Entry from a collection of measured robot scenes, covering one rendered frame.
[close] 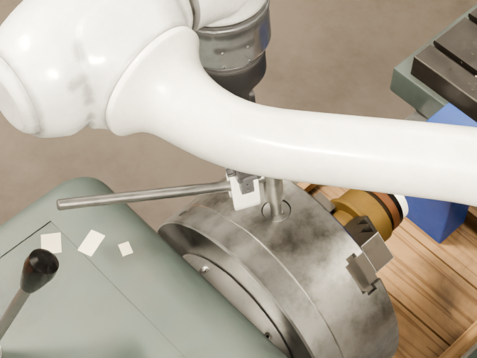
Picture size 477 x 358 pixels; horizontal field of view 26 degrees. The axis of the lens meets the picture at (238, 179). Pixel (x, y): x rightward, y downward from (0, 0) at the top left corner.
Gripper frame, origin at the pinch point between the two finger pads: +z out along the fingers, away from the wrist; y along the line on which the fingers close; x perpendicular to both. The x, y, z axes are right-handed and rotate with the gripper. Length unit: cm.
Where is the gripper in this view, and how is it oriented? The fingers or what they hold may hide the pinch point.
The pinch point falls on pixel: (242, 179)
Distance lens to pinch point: 114.0
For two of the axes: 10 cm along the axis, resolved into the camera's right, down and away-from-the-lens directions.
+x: 9.6, -2.7, 1.2
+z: 0.8, 6.4, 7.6
